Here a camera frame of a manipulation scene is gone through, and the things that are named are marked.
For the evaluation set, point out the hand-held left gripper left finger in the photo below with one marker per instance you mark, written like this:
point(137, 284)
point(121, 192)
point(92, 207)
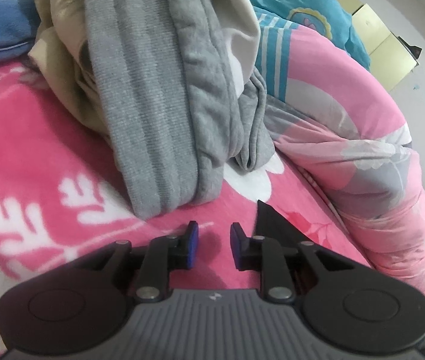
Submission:
point(193, 245)

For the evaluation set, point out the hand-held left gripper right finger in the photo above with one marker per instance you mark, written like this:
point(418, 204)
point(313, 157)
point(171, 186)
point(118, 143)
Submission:
point(235, 247)

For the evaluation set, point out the black T-shirt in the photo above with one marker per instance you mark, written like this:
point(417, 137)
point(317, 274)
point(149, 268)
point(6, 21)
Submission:
point(272, 225)

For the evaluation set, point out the pink grey floral quilt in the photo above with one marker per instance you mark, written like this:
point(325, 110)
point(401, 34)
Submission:
point(347, 127)

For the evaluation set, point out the grey sweatshirt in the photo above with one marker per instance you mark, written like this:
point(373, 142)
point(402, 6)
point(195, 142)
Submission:
point(145, 82)

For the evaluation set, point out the pink floral blanket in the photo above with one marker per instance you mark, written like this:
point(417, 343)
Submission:
point(28, 138)

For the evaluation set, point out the beige garment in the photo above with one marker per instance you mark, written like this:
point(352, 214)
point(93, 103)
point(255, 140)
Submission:
point(58, 45)

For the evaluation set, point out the teal patterned pillow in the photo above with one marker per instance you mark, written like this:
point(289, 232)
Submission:
point(310, 11)

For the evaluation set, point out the yellow-green wardrobe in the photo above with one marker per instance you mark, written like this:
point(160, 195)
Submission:
point(377, 33)

